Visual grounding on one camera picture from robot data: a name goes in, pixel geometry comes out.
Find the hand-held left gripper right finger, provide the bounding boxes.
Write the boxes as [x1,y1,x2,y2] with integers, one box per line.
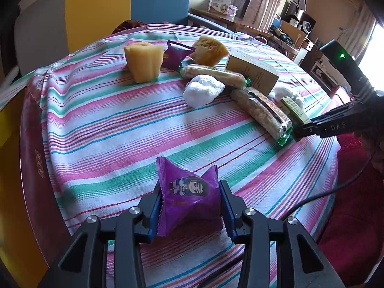
[219,180,345,288]

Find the large beige carton box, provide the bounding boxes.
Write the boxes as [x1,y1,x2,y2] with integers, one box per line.
[225,51,279,96]

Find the red blanket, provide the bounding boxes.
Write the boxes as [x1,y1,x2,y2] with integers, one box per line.
[316,85,384,279]

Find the slim white green box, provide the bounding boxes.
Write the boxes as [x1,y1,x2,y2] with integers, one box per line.
[280,96,312,126]

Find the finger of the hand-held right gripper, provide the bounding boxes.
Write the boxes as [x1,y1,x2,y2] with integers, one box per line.
[292,115,369,142]
[309,101,365,125]

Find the nut bar with dark label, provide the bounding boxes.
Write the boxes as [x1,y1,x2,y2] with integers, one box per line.
[230,87,294,147]

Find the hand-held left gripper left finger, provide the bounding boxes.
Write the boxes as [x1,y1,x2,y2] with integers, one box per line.
[39,183,163,288]

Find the pale yellow sponge cake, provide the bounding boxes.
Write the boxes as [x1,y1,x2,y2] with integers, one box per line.
[124,42,165,84]

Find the wooden side desk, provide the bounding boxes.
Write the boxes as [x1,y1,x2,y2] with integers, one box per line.
[189,7,272,38]

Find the wooden wardrobe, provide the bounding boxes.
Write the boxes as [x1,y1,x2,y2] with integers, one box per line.
[0,88,50,288]

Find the person's right hand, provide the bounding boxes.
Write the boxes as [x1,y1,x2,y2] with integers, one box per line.
[360,126,384,171]

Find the patterned curtain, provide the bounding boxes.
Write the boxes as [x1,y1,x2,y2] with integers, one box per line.
[240,0,292,33]

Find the green-wrapped nut bar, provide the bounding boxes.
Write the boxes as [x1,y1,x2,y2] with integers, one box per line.
[178,64,251,89]

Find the dark red cloth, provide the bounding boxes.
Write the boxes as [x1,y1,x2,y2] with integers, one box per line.
[112,20,149,36]

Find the striped tablecloth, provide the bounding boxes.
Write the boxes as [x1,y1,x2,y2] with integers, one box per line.
[0,22,342,288]

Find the white cloth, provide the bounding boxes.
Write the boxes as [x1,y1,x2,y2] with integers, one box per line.
[268,86,305,108]
[184,74,225,109]

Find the black speaker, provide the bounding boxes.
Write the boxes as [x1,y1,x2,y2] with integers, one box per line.
[283,0,316,35]

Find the brown-topped sponge cake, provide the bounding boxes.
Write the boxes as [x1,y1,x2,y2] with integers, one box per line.
[190,35,229,66]

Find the white product box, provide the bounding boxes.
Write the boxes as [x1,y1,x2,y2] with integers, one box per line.
[208,0,234,14]

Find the black cable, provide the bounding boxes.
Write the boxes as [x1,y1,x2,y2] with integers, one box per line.
[280,151,377,219]

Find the grey yellow blue sofa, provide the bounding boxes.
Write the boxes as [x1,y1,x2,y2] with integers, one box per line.
[13,0,231,77]

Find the purple snack packet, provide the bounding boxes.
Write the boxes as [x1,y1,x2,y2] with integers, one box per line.
[163,40,194,70]
[155,156,224,237]

